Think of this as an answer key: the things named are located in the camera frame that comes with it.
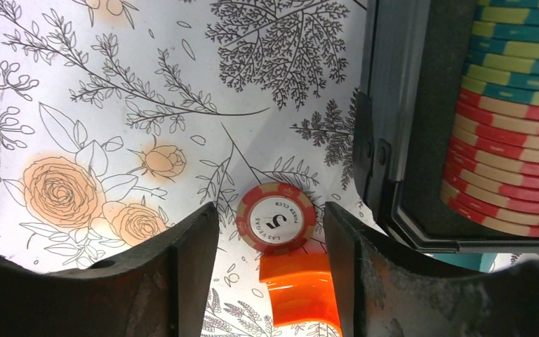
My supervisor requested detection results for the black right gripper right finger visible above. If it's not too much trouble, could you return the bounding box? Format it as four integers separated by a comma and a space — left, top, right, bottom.
323, 202, 539, 336

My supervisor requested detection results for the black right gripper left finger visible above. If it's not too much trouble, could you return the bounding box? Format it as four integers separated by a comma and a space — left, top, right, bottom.
0, 203, 219, 336

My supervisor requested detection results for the orange curved toy block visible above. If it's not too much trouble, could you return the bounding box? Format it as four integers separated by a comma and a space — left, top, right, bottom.
259, 253, 342, 334

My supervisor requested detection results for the red poker chip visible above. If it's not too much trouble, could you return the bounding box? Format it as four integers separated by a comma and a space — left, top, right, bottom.
236, 182, 317, 255

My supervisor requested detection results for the black poker set case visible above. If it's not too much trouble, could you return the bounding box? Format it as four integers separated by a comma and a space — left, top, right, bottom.
352, 1, 539, 253

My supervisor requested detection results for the teal toy block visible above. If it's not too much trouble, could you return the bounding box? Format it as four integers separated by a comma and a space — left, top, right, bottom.
432, 253, 497, 273

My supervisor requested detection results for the red yellow chip row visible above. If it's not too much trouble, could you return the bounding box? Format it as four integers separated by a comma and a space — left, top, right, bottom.
440, 85, 539, 237

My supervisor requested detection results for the floral table mat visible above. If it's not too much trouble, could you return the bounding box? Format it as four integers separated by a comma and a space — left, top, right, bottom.
0, 1, 368, 336

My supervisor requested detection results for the green chip row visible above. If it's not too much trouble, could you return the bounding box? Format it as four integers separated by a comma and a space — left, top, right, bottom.
462, 1, 539, 106

